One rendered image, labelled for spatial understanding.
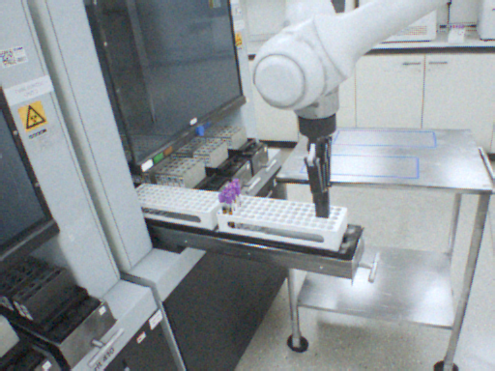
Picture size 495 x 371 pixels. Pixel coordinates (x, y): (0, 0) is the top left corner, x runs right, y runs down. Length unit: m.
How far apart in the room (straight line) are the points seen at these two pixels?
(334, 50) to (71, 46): 0.55
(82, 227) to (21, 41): 0.40
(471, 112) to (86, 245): 2.77
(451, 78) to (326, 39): 2.56
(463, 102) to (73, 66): 2.71
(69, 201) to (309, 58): 0.58
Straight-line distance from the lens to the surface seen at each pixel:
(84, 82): 0.88
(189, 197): 1.02
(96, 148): 0.90
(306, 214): 0.87
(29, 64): 0.81
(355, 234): 0.89
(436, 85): 3.07
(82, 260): 0.91
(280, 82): 0.50
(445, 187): 1.10
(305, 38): 0.53
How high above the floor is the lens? 1.33
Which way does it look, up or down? 27 degrees down
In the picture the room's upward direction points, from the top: 9 degrees counter-clockwise
